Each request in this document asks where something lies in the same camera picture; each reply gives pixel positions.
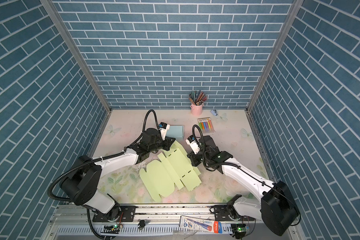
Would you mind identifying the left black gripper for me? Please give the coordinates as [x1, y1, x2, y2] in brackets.
[147, 135, 177, 154]

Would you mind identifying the light blue paper box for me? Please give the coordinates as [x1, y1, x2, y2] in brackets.
[166, 125, 184, 141]

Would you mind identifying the light green paper box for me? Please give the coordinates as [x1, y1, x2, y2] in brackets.
[139, 141, 202, 202]

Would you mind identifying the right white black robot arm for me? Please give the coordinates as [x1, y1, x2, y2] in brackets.
[186, 136, 301, 236]

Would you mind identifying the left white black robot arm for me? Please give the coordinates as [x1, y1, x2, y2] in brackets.
[47, 128, 176, 219]

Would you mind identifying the pack of coloured markers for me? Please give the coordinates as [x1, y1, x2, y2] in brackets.
[198, 117, 215, 134]

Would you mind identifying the pink pencil cup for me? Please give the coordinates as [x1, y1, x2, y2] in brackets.
[191, 104, 204, 116]

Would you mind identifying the coloured pencils bundle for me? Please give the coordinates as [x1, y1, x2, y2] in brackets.
[189, 91, 208, 106]

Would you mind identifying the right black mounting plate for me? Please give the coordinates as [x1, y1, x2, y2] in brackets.
[210, 205, 255, 222]

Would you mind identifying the black mounting plate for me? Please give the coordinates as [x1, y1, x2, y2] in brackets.
[93, 205, 137, 223]
[210, 205, 255, 222]

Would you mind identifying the white red blue package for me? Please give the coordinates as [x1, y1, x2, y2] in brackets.
[180, 216, 223, 234]

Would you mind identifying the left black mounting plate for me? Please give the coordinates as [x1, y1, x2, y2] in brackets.
[93, 205, 137, 223]

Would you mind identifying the right green lit device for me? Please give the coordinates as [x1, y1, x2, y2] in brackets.
[230, 224, 247, 240]

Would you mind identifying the small black knob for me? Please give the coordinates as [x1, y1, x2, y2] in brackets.
[138, 220, 146, 231]

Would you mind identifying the left green circuit board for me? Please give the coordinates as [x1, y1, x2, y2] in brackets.
[101, 225, 121, 236]

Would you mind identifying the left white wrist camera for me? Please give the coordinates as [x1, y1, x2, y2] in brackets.
[159, 122, 170, 141]

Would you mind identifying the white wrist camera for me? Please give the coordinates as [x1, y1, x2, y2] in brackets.
[159, 122, 170, 141]
[186, 135, 200, 155]

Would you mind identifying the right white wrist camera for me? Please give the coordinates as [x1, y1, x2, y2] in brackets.
[186, 135, 200, 155]

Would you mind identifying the right black cable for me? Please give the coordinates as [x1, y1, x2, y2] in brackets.
[191, 124, 301, 226]

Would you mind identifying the left black corrugated cable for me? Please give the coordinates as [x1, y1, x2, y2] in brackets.
[46, 109, 160, 240]

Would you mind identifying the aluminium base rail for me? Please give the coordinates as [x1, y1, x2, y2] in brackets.
[42, 204, 303, 240]

